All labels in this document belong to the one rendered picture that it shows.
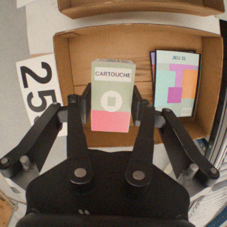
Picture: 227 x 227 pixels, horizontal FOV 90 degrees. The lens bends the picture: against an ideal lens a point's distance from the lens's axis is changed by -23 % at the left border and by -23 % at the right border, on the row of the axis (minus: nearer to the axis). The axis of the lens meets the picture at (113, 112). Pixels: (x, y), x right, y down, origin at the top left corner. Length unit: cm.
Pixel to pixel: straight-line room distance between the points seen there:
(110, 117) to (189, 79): 27
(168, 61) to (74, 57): 24
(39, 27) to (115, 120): 34
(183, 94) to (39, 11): 47
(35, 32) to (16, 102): 117
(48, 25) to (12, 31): 106
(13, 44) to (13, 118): 77
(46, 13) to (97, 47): 19
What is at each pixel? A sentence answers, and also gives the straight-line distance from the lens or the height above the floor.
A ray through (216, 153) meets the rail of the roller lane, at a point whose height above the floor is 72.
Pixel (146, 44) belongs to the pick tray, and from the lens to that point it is 39.
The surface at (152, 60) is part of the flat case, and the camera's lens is 38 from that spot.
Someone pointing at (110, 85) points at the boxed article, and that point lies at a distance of 19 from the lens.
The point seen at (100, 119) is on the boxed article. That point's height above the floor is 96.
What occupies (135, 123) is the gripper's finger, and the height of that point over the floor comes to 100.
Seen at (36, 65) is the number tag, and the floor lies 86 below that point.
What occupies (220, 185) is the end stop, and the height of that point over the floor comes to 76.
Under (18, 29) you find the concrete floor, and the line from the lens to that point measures 143.
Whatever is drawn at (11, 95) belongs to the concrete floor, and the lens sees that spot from 157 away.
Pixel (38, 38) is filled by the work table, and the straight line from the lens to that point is 44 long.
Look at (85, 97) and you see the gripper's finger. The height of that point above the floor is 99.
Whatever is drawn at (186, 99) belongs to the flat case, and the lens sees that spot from 43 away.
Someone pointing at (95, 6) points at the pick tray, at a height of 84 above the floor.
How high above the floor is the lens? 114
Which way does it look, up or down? 64 degrees down
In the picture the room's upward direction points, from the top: 179 degrees counter-clockwise
